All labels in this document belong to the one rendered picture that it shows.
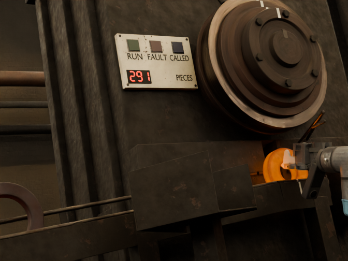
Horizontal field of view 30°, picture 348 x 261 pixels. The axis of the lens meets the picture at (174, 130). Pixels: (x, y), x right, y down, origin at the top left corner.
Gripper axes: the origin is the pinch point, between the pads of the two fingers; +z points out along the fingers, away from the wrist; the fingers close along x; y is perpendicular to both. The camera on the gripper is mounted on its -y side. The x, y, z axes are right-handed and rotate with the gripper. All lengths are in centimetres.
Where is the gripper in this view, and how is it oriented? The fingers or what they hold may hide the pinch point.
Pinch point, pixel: (284, 167)
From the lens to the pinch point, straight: 208.7
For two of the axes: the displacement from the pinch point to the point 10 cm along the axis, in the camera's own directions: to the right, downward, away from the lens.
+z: -5.0, 0.5, 8.7
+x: -8.7, 0.1, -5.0
